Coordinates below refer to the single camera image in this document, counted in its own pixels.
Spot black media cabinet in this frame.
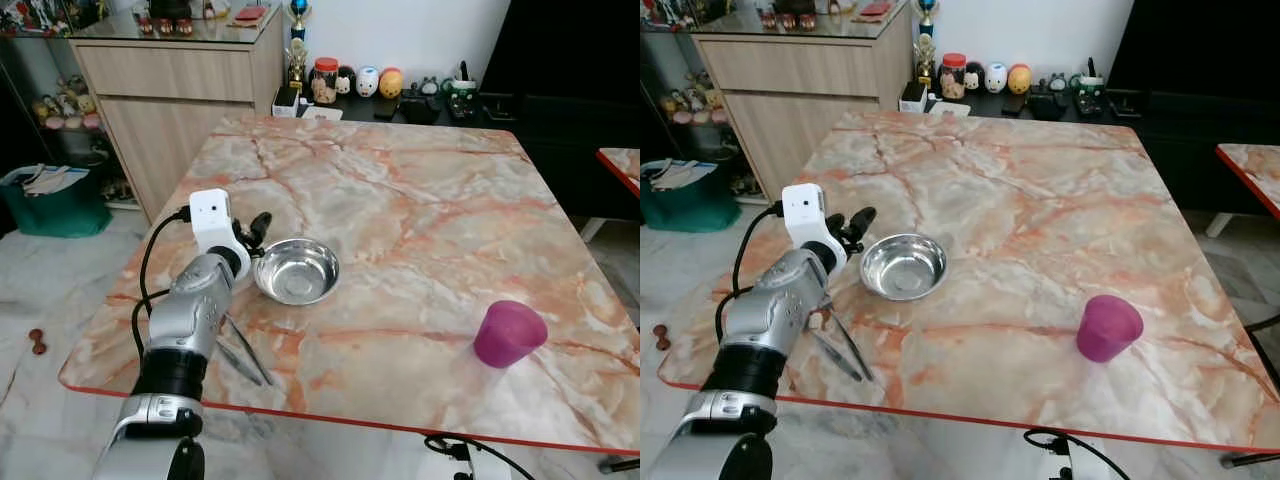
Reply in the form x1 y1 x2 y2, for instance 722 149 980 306
1105 0 1280 216
478 0 641 223

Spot metal utensil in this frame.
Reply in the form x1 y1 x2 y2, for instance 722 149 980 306
810 330 867 383
214 338 265 388
224 314 274 388
826 304 877 382

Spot glass display shelf with toys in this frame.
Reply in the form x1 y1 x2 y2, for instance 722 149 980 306
640 25 723 129
0 28 106 136

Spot green mug with pens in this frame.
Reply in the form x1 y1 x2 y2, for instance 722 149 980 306
1074 58 1107 116
446 62 480 120

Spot stainless steel bowl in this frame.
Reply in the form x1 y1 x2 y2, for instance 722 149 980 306
860 233 949 303
253 237 341 307

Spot green storage bin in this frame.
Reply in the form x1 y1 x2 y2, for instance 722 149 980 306
640 157 744 234
0 164 114 240

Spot gold trophy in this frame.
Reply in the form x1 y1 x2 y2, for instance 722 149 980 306
284 0 312 93
914 0 942 87

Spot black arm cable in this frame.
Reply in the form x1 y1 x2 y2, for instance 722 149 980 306
423 434 537 480
714 199 786 348
1023 428 1133 480
132 205 194 358

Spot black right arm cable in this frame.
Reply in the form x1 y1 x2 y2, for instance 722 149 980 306
423 434 537 480
1023 428 1133 480

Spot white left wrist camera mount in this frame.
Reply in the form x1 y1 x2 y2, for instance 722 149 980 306
780 183 847 272
188 188 252 277

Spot red-lidded snack jar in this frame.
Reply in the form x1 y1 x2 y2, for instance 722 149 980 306
311 57 341 106
940 53 969 101

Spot purple plastic cup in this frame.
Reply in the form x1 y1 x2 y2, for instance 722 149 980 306
473 300 549 370
1076 294 1145 364

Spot light wooden cabinet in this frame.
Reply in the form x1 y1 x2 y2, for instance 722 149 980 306
68 8 287 224
690 8 917 201

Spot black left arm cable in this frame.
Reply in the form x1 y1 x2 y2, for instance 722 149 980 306
132 205 194 358
714 199 786 348

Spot marble side table red edge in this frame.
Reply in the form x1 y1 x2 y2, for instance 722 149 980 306
597 147 641 198
1215 143 1280 222

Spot papers in bin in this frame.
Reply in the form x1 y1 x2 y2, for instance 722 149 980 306
645 157 721 191
3 164 93 198

